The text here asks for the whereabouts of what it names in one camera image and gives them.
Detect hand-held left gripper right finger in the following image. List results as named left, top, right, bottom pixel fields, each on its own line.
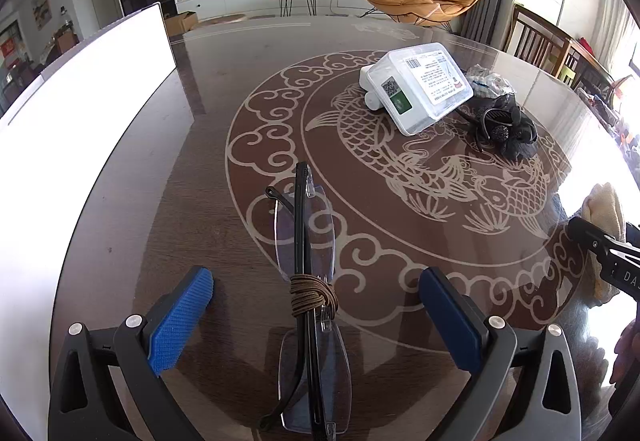
left=419, top=267, right=583, bottom=441

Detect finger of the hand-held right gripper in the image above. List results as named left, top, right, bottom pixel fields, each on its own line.
left=567, top=217, right=638, bottom=263

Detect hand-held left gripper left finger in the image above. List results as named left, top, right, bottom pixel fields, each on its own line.
left=47, top=265, right=215, bottom=441

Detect cream knit glove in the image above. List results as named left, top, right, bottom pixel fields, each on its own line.
left=580, top=182, right=628, bottom=309

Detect black flower hair accessory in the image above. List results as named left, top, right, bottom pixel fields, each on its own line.
left=457, top=94, right=538, bottom=161

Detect brown glasses cord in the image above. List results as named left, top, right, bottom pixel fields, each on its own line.
left=289, top=273, right=337, bottom=319

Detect rimless black-armed glasses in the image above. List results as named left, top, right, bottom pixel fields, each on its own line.
left=257, top=161, right=353, bottom=434

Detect clear plastic labelled box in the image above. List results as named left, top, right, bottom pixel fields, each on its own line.
left=359, top=42, right=474, bottom=137

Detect person's right hand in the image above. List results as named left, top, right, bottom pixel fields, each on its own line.
left=609, top=321, right=640, bottom=387

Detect brown wooden slat chair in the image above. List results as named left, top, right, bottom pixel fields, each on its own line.
left=560, top=38, right=616, bottom=94
left=502, top=4, right=571, bottom=72

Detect clear plastic bag of swabs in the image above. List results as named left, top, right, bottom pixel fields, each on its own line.
left=466, top=64, right=516, bottom=98

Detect orange lounge chair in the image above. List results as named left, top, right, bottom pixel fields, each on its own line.
left=364, top=0, right=486, bottom=33

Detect cardboard box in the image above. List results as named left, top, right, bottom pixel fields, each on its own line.
left=164, top=10, right=198, bottom=37

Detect framed wall painting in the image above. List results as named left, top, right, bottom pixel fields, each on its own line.
left=31, top=0, right=51, bottom=31

